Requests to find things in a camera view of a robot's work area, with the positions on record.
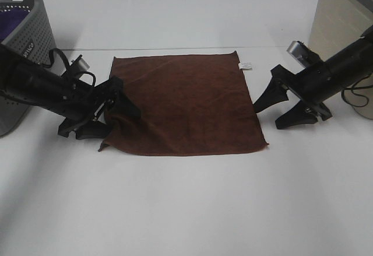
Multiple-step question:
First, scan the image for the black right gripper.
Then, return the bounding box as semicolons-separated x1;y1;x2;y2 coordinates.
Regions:
254;65;332;129

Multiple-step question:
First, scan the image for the beige plastic bin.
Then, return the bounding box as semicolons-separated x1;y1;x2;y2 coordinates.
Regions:
308;0;373;120

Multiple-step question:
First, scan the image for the grey perforated plastic basket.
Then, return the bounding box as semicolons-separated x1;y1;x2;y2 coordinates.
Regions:
0;0;58;138

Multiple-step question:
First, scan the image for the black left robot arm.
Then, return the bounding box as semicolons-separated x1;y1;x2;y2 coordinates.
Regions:
1;45;141;140

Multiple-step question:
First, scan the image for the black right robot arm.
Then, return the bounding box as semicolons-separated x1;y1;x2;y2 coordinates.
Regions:
254;27;372;129

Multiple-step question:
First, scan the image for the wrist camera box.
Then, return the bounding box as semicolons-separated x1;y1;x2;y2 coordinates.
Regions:
287;40;311;68
71;55;90;74

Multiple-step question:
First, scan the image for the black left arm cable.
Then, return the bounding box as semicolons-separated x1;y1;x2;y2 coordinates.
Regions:
43;48;97;87

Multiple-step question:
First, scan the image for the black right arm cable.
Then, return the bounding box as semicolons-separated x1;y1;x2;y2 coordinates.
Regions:
341;73;373;108

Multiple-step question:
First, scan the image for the white towel label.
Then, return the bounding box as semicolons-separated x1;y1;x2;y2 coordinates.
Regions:
238;62;252;70

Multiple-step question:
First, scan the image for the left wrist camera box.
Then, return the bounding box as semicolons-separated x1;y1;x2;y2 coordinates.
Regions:
71;55;90;74

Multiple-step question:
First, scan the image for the brown towel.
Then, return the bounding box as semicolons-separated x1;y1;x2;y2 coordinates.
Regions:
101;52;267;156

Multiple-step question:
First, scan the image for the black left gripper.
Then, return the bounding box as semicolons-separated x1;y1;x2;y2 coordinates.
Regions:
58;76;141;139

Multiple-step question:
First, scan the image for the purple towel in basket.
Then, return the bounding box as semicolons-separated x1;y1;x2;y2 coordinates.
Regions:
1;8;30;42

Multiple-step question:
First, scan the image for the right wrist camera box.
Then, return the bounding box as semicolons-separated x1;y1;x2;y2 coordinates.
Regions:
287;40;311;68

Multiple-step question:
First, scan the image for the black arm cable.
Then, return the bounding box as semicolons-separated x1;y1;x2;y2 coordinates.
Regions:
341;73;373;108
43;48;97;87

